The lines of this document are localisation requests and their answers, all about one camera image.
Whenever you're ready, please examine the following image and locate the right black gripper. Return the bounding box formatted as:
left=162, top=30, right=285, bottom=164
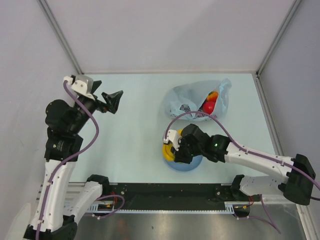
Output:
left=170, top=137, right=203, bottom=164

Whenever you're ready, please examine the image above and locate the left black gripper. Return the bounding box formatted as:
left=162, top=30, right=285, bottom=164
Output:
left=69, top=80, right=123, bottom=133

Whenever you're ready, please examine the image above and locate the yellow fake banana bunch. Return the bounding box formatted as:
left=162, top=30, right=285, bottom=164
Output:
left=162, top=129, right=182, bottom=162

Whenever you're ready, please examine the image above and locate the red fake apple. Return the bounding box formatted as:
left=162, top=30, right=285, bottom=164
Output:
left=202, top=101, right=216, bottom=115

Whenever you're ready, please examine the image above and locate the blue cartoon plastic bag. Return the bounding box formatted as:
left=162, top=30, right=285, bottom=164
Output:
left=162, top=78, right=232, bottom=122

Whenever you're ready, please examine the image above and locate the orange red fake peach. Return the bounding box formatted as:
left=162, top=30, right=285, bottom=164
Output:
left=206, top=91, right=219, bottom=103

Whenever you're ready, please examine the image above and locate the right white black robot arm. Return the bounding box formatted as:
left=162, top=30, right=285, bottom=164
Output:
left=163, top=124, right=316, bottom=206

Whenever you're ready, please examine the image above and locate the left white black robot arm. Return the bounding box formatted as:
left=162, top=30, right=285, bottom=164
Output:
left=23, top=77, right=125, bottom=240

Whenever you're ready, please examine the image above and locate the blue round plate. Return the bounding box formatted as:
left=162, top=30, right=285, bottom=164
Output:
left=164, top=155, right=203, bottom=172

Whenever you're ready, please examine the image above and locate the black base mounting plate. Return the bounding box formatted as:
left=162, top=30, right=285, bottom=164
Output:
left=102, top=183, right=260, bottom=211

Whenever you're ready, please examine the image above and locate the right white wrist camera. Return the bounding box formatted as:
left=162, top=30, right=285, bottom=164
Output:
left=162, top=129, right=181, bottom=151

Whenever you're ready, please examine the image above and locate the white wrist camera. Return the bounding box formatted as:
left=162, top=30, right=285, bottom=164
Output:
left=63, top=74, right=96, bottom=100
left=162, top=129, right=181, bottom=151

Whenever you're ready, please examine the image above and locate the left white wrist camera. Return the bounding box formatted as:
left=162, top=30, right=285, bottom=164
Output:
left=63, top=74, right=96, bottom=100

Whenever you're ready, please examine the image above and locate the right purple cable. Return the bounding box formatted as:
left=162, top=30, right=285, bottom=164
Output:
left=163, top=111, right=320, bottom=235

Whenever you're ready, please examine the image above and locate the purple cable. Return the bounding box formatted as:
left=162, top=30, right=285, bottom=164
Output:
left=36, top=81, right=126, bottom=240
left=163, top=111, right=320, bottom=235

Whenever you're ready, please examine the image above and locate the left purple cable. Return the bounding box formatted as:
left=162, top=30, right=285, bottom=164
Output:
left=36, top=81, right=126, bottom=240

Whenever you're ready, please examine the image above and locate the right aluminium side rail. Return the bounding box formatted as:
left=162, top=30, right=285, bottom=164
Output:
left=254, top=73, right=292, bottom=183

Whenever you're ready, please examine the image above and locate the left aluminium corner post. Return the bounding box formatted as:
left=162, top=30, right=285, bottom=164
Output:
left=36, top=0, right=83, bottom=75

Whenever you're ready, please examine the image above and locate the aluminium corner post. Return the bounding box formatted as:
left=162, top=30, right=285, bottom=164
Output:
left=255, top=0, right=304, bottom=78
left=36, top=0, right=83, bottom=75

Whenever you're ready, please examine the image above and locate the grey slotted cable duct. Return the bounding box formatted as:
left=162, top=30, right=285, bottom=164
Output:
left=88, top=201, right=251, bottom=215

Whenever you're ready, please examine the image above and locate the right aluminium corner post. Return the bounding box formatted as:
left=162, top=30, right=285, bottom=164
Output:
left=255, top=0, right=304, bottom=78

